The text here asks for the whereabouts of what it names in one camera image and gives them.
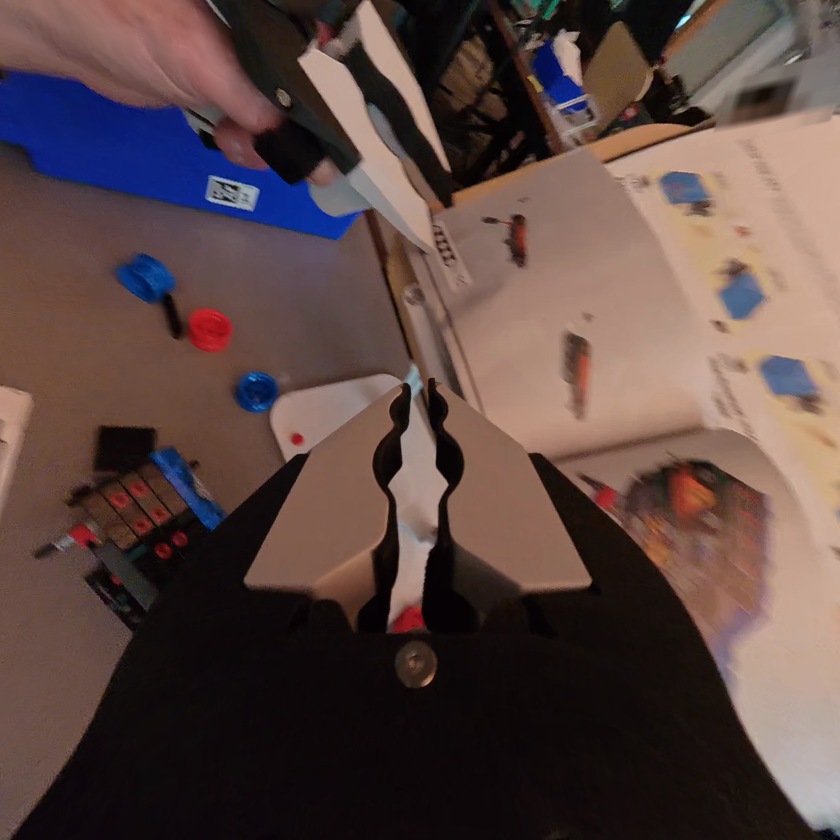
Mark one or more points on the printed instruction sheet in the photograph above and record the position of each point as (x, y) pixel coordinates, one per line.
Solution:
(754, 216)

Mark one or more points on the red and black toy connector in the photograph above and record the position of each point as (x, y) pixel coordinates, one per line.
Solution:
(69, 539)

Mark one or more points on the person's left hand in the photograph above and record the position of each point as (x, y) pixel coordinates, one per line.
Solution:
(131, 46)

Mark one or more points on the building instruction booklet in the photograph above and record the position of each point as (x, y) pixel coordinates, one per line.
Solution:
(590, 295)

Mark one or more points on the blue storage bin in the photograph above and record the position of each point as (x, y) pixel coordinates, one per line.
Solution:
(98, 151)

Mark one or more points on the sticker sheet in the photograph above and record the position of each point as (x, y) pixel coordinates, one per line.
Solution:
(10, 433)

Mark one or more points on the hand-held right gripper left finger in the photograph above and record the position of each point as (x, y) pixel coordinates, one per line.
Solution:
(315, 525)

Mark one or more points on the white book stand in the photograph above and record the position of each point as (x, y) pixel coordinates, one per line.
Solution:
(328, 407)

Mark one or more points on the grey desk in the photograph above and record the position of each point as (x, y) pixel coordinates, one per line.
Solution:
(85, 367)

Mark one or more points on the black short toy axle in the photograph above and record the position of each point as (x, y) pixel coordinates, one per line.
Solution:
(172, 316)

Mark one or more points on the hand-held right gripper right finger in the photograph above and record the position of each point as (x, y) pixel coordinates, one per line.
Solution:
(518, 525)

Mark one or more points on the red toy wheel rim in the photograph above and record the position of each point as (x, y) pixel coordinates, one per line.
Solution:
(210, 329)
(408, 620)

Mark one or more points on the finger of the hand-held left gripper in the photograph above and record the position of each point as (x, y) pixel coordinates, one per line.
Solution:
(354, 131)
(394, 65)

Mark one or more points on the flame-printed toy truck model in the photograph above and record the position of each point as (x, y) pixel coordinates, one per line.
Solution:
(138, 505)

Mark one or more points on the blue toy wheel rim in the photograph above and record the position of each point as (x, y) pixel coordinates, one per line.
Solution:
(256, 392)
(145, 277)

